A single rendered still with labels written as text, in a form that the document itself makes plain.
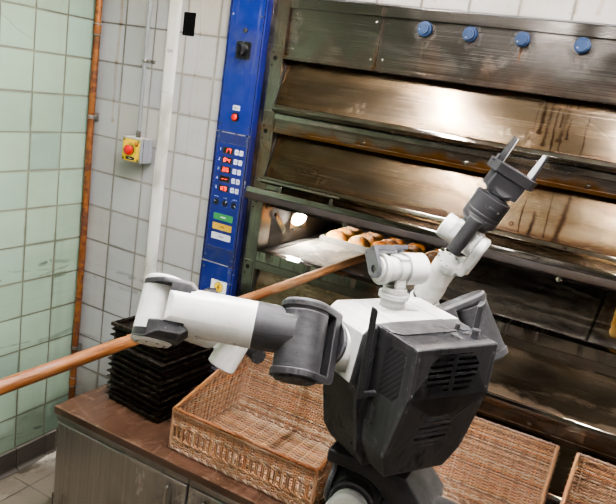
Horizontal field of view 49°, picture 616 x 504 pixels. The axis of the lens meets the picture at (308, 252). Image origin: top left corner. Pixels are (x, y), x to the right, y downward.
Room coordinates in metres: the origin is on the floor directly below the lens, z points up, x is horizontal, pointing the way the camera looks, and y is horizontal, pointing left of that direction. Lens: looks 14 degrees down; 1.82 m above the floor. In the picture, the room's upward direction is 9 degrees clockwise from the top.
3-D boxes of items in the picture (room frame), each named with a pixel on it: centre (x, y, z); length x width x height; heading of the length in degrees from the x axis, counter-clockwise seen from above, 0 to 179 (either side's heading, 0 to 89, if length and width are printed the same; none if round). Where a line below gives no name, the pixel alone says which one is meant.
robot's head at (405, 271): (1.33, -0.19, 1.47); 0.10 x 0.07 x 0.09; 122
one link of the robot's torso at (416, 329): (1.27, -0.22, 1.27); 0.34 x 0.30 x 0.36; 122
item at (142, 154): (2.70, 0.75, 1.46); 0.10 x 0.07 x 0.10; 64
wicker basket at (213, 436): (2.09, 0.01, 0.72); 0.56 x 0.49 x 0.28; 63
